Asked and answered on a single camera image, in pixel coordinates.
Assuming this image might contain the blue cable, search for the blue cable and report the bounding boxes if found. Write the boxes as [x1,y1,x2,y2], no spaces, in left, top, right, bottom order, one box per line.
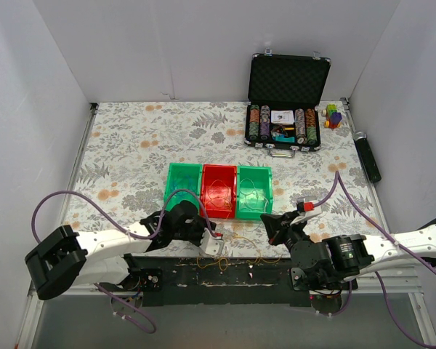
[169,174,197,197]

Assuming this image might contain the yellow cable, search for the yellow cable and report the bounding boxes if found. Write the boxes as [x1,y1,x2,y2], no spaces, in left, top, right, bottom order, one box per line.
[195,178,283,272]

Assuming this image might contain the white cable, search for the white cable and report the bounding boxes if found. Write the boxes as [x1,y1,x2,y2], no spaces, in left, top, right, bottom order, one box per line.
[238,177,270,215]

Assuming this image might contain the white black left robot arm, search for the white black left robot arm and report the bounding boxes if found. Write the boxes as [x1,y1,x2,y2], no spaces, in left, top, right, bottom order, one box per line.
[25,201,223,300]

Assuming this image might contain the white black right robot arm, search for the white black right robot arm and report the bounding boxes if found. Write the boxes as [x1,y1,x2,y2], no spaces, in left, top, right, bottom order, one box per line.
[260,208,436,291]

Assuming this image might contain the green plastic bin right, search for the green plastic bin right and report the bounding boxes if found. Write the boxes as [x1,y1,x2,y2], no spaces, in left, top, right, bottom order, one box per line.
[235,166,273,220]

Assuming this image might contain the green plastic bin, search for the green plastic bin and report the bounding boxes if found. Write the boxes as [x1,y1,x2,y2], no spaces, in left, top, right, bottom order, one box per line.
[235,166,273,220]
[163,163,203,211]

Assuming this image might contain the green plastic bin left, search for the green plastic bin left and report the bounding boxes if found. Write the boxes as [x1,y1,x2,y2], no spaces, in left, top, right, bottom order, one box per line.
[163,163,203,211]

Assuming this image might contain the red plastic bin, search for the red plastic bin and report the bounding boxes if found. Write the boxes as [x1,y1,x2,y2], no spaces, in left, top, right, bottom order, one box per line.
[201,164,238,220]

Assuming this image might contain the floral table mat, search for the floral table mat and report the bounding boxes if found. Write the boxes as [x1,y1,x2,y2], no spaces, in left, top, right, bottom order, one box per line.
[60,102,384,241]

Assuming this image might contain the teal plastic piece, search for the teal plastic piece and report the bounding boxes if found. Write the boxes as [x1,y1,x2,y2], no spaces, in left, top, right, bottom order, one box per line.
[274,135,295,143]

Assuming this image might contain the white card deck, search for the white card deck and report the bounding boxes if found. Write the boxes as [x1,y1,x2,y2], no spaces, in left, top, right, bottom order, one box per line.
[270,110,295,124]

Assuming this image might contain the black cylindrical flashlight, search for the black cylindrical flashlight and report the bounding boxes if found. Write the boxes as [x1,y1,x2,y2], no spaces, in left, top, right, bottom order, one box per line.
[353,131,382,183]

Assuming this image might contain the colourful toy block train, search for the colourful toy block train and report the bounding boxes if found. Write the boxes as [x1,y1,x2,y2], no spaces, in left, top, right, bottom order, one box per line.
[322,104,342,129]

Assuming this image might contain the black poker chip case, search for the black poker chip case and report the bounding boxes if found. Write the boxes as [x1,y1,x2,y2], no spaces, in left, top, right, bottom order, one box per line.
[244,53,331,157]

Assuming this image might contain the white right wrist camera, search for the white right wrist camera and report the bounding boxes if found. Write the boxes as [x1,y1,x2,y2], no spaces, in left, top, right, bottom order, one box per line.
[295,196,322,222]

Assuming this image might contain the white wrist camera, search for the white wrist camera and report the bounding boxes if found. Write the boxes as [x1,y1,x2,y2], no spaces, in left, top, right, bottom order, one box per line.
[295,196,322,222]
[199,230,225,257]

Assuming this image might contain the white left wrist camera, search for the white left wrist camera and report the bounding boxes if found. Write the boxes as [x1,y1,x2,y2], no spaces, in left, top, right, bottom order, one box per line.
[199,230,225,257]

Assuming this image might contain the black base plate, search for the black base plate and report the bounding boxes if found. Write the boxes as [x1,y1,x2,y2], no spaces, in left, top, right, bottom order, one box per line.
[94,256,364,310]

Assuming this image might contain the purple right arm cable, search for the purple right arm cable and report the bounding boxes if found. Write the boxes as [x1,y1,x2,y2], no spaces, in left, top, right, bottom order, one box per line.
[312,170,436,348]

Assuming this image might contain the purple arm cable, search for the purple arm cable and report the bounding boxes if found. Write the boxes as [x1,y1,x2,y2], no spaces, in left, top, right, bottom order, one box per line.
[31,188,219,334]
[312,170,436,348]

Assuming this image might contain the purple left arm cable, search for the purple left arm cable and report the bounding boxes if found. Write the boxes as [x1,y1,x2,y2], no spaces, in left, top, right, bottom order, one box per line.
[31,188,219,334]

